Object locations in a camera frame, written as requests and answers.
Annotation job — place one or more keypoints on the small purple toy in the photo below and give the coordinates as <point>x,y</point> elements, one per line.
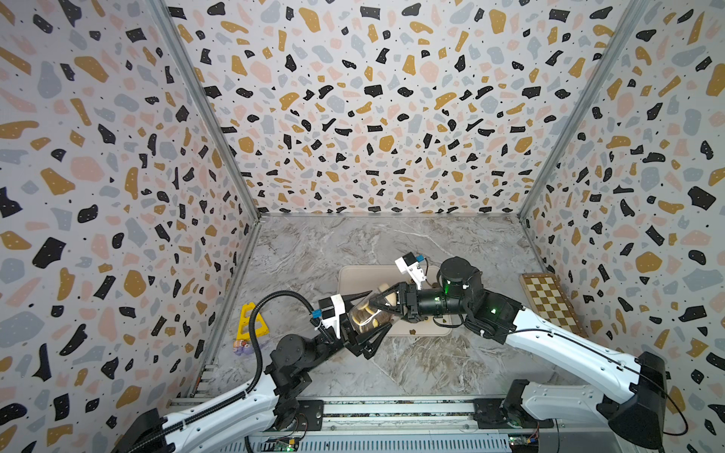
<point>242,348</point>

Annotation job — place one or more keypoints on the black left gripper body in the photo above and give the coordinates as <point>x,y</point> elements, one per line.
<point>343,341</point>

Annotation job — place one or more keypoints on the wooden chessboard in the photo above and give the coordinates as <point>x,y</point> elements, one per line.
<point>547,298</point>

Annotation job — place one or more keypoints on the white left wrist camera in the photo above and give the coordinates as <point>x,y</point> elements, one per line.
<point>327,318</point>

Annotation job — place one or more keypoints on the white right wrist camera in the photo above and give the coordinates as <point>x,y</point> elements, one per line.
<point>409,265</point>

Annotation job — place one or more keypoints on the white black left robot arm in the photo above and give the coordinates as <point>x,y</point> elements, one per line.
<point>271,401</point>

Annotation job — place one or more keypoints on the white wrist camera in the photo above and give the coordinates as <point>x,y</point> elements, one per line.
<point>409,265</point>
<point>327,318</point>

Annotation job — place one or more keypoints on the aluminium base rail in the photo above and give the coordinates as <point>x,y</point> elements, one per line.
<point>444,424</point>

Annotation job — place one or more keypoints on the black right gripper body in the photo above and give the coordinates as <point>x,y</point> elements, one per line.
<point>426,304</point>

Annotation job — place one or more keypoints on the yellow triangular toy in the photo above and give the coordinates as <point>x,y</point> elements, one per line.
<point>243,330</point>

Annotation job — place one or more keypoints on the jar with beige lid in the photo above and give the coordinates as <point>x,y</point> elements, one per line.
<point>364,316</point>

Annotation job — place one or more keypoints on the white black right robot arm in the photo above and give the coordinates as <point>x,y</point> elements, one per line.
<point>626,393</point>

